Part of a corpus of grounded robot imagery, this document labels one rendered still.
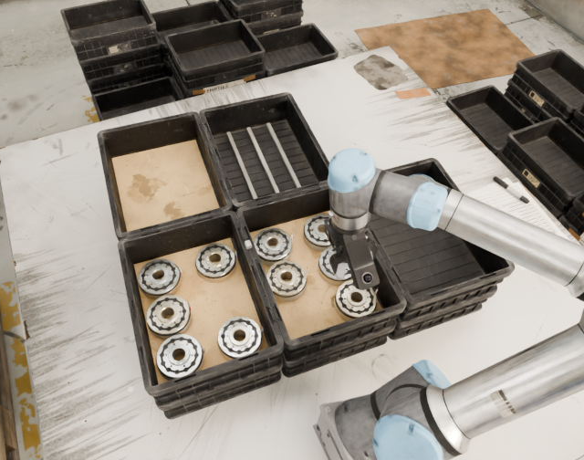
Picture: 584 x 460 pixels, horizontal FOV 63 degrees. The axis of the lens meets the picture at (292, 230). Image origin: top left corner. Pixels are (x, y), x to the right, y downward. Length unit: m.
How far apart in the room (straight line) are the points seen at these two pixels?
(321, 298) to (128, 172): 0.70
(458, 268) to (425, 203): 0.60
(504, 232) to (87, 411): 1.02
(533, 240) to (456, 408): 0.31
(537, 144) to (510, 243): 1.64
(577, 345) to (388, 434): 0.32
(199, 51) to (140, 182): 1.20
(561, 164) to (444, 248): 1.20
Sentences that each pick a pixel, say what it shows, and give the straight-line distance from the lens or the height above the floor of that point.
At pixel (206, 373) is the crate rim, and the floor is 0.93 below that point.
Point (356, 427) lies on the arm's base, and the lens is 1.04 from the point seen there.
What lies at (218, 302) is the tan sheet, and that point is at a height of 0.83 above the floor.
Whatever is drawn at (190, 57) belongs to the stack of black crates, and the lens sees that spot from 2.50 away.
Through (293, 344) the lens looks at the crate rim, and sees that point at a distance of 1.05.
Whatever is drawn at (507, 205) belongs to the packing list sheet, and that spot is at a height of 0.70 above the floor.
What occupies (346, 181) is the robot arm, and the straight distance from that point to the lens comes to 0.76.
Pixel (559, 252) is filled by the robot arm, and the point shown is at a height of 1.25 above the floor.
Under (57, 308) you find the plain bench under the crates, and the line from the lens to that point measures 1.46.
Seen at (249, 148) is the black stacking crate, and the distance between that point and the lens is 1.52.
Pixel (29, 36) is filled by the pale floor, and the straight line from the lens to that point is 3.86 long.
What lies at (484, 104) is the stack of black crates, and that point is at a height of 0.27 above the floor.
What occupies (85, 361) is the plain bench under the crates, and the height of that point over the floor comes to 0.70.
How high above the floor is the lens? 1.90
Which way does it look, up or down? 55 degrees down
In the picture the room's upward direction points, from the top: 4 degrees clockwise
